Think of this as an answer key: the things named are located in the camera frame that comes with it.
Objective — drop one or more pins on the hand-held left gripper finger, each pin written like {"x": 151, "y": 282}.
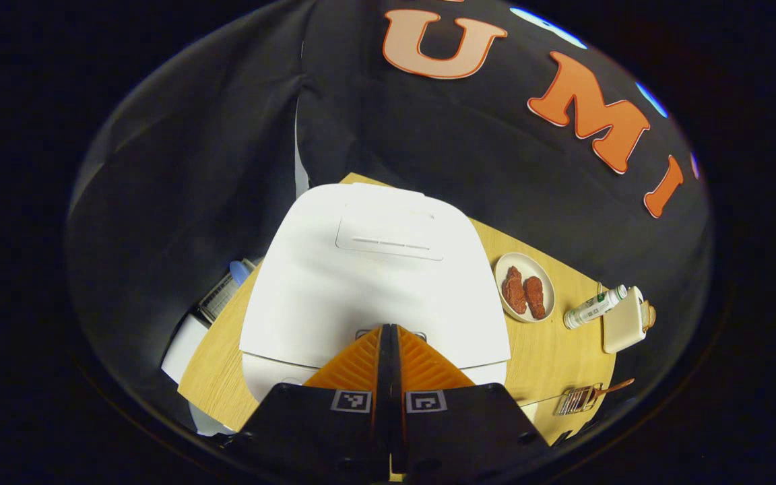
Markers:
{"x": 386, "y": 391}
{"x": 396, "y": 391}

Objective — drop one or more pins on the white rice cooker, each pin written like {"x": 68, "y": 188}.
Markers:
{"x": 334, "y": 289}

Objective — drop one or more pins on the red meat piece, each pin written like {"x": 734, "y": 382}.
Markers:
{"x": 514, "y": 289}
{"x": 535, "y": 298}

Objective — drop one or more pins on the beige round plate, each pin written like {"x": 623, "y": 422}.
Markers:
{"x": 529, "y": 266}

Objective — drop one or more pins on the grey slatted object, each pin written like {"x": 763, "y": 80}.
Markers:
{"x": 219, "y": 296}

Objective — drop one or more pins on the white box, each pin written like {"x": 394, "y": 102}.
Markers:
{"x": 182, "y": 350}

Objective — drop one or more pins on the white drink bottle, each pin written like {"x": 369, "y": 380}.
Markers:
{"x": 590, "y": 308}

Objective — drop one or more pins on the cream toaster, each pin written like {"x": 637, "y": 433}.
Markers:
{"x": 620, "y": 323}

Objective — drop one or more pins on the bread slice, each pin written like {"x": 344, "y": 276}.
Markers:
{"x": 649, "y": 315}

